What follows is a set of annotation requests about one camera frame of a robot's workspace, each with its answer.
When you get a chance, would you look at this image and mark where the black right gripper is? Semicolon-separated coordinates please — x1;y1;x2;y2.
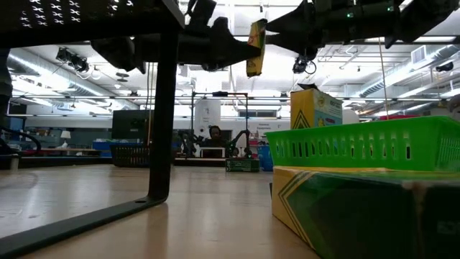
265;0;402;58

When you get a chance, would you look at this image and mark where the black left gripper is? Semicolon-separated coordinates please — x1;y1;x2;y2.
178;17;262;71

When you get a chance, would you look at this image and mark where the slim yellow green crayon box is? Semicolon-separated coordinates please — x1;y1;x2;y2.
246;18;269;78

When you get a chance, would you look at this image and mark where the white background panel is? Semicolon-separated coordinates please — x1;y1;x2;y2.
193;99;222;127

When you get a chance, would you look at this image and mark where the person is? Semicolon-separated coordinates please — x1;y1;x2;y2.
201;124;231;149

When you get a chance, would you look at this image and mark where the white light bulb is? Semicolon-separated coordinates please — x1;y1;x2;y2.
341;109;360;125

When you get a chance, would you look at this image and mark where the black perforated metal shelf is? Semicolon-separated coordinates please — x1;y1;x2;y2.
0;0;186;259

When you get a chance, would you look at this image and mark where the black monitor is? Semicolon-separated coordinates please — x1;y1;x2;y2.
111;109;155;140

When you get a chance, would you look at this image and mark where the green plastic basket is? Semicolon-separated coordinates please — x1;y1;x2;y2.
264;115;460;173

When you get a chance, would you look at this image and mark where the black plastic basket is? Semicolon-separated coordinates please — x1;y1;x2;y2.
109;143;152;168

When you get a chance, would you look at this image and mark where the black ceiling fixture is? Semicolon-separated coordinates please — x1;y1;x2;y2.
435;61;455;73

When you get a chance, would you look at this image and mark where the small background table lamp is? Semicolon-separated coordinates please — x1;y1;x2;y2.
60;129;72;149

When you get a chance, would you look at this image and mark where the yellow Crayola 24 crayon box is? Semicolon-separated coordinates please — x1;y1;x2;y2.
270;165;460;259

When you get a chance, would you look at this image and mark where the black overhead camera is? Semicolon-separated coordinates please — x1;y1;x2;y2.
292;53;318;76

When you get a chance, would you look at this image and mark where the black background rig frame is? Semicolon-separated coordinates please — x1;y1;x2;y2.
190;91;249;159

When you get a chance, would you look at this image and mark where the thin hanging cord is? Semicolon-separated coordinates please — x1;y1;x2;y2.
377;37;389;116

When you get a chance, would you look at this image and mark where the black ceiling camera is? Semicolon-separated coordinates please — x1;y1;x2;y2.
55;46;91;73

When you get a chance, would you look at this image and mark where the black arm base cable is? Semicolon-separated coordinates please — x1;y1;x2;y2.
0;125;42;155

